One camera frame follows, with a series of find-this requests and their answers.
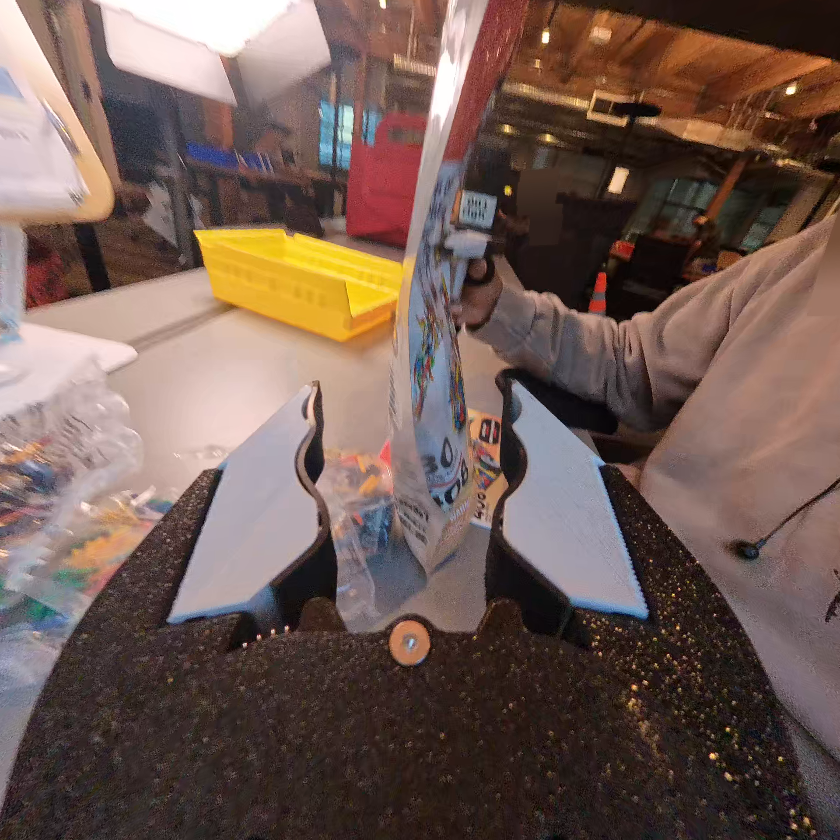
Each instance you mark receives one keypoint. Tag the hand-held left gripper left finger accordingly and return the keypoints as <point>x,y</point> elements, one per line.
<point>256,525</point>

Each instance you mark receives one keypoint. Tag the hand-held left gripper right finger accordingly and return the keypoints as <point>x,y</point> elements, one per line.
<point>564,525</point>

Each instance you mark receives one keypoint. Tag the toy building set pouch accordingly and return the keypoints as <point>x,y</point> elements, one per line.
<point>439,262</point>

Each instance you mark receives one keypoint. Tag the colourful instruction booklet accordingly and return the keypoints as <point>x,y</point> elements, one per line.
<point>489,459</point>

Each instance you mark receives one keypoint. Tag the clear bag of red pieces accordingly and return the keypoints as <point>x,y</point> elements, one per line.
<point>364,505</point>

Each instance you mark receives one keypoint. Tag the grey desk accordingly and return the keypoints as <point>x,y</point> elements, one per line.
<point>229,367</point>

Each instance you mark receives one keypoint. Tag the person's right hand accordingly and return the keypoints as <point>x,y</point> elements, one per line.
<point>482,302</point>

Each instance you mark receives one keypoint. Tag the red felt bag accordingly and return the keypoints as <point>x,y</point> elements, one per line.
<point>384,177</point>

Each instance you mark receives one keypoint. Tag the black chair armrest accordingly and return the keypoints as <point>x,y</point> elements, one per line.
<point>571,407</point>

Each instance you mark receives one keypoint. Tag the orange traffic cone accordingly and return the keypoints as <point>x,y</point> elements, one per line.
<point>597,295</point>

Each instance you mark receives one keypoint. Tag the ceiling air vent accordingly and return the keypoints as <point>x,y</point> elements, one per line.
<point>610,105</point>

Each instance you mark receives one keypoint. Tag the black lavalier microphone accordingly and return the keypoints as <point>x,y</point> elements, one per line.
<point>748,549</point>

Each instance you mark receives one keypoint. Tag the large clear bag of pieces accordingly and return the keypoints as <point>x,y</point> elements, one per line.
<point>59,492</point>

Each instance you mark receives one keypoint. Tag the yellow plastic bin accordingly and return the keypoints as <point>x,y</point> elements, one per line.
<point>282,289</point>

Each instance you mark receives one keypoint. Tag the person's torso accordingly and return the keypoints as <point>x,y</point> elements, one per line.
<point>754,426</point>

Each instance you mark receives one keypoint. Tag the studio light panel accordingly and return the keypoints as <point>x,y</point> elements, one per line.
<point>197,33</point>

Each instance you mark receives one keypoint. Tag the wooden document stand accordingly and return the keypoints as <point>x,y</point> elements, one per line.
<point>65,164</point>

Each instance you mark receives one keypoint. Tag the printed instruction sheet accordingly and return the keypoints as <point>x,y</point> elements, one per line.
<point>33,144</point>

